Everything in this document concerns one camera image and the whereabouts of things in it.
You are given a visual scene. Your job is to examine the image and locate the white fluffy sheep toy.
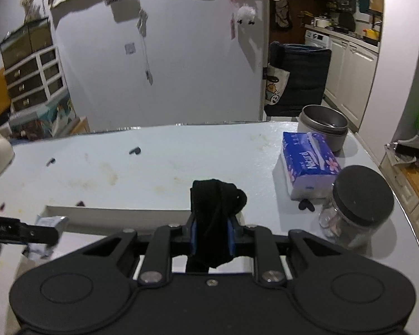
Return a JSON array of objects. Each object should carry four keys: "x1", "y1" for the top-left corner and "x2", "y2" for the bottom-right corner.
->
[{"x1": 235, "y1": 4, "x2": 256, "y2": 25}]

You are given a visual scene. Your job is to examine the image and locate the white tote bag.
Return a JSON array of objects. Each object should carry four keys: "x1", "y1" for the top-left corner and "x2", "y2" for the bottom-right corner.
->
[{"x1": 263, "y1": 64, "x2": 290, "y2": 105}]

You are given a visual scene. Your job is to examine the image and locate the dried flower vase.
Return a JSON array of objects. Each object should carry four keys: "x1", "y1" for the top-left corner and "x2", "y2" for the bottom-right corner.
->
[{"x1": 20, "y1": 0, "x2": 41, "y2": 23}]

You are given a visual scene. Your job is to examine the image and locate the white drawer cabinet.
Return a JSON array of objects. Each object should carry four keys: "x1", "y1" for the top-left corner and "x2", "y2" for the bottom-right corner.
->
[{"x1": 3, "y1": 44, "x2": 71, "y2": 113}]

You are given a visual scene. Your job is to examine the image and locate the black sock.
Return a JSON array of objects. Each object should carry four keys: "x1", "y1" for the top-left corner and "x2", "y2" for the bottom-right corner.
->
[{"x1": 186, "y1": 179, "x2": 247, "y2": 274}]

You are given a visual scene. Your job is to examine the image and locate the glass jar black lid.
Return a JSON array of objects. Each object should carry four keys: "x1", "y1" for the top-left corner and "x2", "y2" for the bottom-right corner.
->
[{"x1": 319, "y1": 165, "x2": 394, "y2": 249}]

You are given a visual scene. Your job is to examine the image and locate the black chair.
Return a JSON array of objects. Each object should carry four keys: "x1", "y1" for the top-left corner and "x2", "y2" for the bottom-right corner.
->
[{"x1": 265, "y1": 42, "x2": 332, "y2": 116}]

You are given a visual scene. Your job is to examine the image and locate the white tray box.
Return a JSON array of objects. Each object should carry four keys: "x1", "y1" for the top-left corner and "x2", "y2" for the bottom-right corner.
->
[{"x1": 18, "y1": 204, "x2": 252, "y2": 281}]

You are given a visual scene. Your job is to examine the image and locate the grey metal pot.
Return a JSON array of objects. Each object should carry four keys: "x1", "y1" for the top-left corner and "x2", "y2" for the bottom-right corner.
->
[{"x1": 297, "y1": 104, "x2": 348, "y2": 154}]

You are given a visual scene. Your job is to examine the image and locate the blue tissue pack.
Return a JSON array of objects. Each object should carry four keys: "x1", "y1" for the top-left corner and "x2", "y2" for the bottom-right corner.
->
[{"x1": 281, "y1": 131, "x2": 341, "y2": 200}]

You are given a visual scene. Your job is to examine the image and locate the white washing machine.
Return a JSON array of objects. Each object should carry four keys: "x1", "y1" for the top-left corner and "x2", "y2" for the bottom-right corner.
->
[{"x1": 305, "y1": 30, "x2": 331, "y2": 49}]

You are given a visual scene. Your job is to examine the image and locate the white paper sachet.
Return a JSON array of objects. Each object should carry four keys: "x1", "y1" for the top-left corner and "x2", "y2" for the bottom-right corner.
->
[{"x1": 22, "y1": 216, "x2": 69, "y2": 261}]

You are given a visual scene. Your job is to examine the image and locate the glass terrarium tank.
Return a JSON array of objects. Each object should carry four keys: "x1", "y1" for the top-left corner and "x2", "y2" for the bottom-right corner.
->
[{"x1": 0, "y1": 17, "x2": 53, "y2": 69}]

